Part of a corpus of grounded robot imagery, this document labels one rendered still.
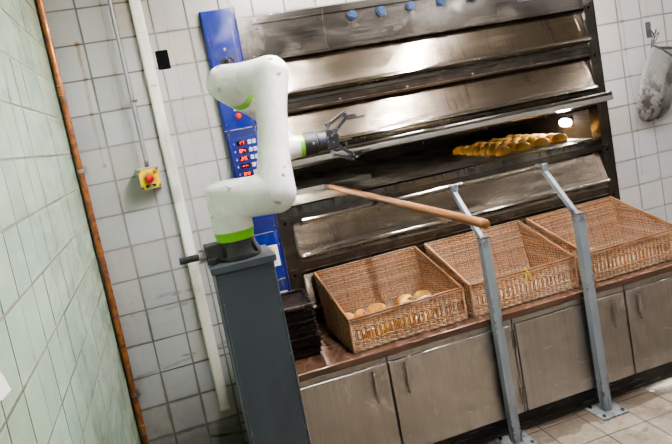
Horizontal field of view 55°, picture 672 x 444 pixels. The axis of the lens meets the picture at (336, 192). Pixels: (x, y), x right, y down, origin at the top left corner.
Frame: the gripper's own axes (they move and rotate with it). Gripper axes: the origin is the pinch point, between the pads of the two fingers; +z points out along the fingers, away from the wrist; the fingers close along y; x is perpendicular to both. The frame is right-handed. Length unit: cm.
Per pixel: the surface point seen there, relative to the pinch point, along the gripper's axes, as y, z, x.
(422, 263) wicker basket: 72, 33, -45
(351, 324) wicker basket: 78, -19, -5
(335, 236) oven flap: 50, -7, -54
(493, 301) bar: 82, 42, 5
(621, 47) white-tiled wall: -16, 174, -55
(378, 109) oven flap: -7, 28, -56
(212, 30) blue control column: -57, -46, -52
